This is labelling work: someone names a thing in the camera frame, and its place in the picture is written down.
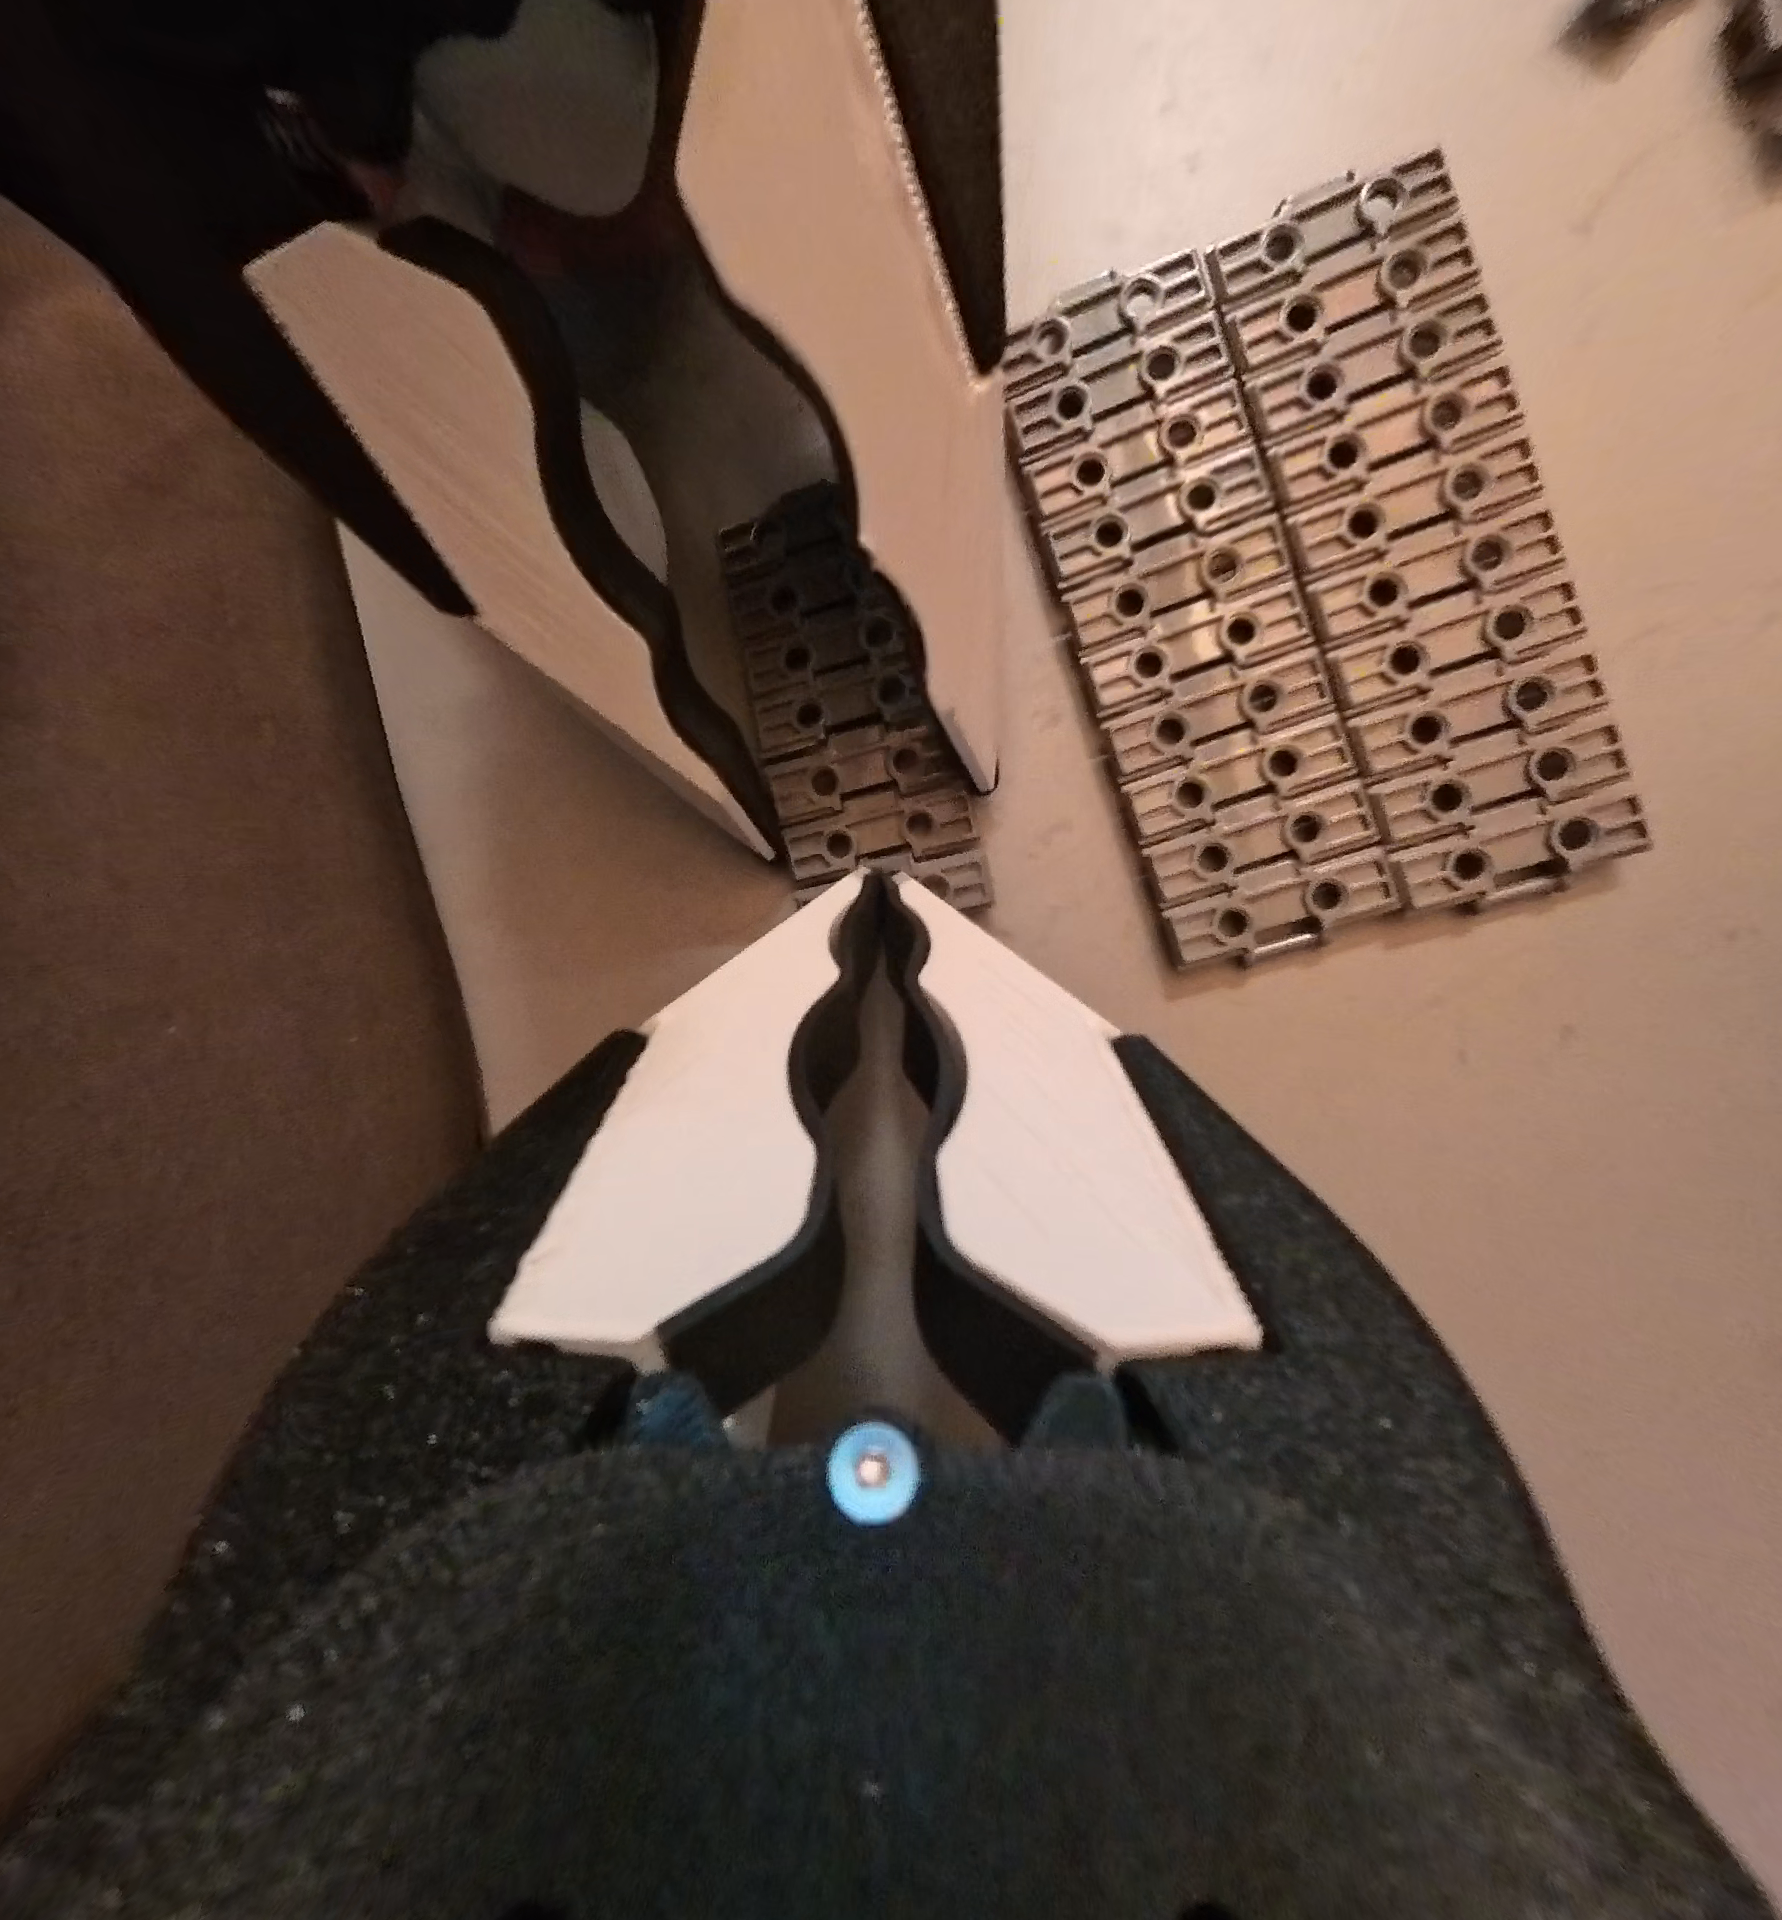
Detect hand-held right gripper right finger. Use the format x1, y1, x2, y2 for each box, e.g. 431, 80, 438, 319
883, 872, 1269, 1365

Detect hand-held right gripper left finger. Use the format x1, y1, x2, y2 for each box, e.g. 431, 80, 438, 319
486, 870, 889, 1371

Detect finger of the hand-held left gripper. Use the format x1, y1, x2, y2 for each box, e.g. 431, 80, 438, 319
243, 217, 787, 870
663, 0, 1011, 794

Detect short dark grey track strip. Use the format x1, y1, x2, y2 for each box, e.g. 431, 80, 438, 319
718, 480, 1002, 913

